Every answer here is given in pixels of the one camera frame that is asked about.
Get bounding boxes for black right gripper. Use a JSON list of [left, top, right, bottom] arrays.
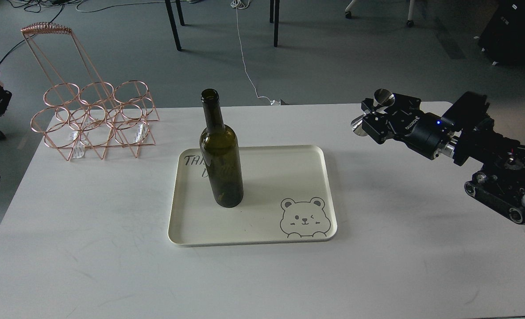
[[361, 93, 451, 160]]

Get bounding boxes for black table legs right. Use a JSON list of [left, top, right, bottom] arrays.
[[269, 0, 280, 48]]

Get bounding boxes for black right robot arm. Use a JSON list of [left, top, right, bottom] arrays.
[[351, 89, 525, 225]]

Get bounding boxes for silver steel jigger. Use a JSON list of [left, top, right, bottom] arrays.
[[351, 89, 395, 136]]

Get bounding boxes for black table legs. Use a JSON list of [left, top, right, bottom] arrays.
[[165, 0, 185, 52], [269, 0, 280, 48]]

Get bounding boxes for dark green wine bottle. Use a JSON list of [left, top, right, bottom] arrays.
[[199, 88, 243, 208]]

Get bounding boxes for copper wire bottle rack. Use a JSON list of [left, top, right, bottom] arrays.
[[20, 22, 160, 161]]

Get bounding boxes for white chair base with casters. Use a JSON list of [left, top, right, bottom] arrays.
[[344, 0, 417, 27]]

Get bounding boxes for cream tray with bear print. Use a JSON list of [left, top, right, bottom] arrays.
[[167, 145, 338, 246]]

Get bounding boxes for black box on floor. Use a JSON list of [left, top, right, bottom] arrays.
[[478, 0, 525, 64]]

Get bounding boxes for black cables on floor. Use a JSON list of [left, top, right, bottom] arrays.
[[0, 0, 166, 85]]

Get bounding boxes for white cable on floor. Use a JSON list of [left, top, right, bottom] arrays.
[[230, 0, 281, 105]]

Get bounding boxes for black table legs left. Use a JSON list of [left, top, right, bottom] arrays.
[[165, 0, 185, 52]]

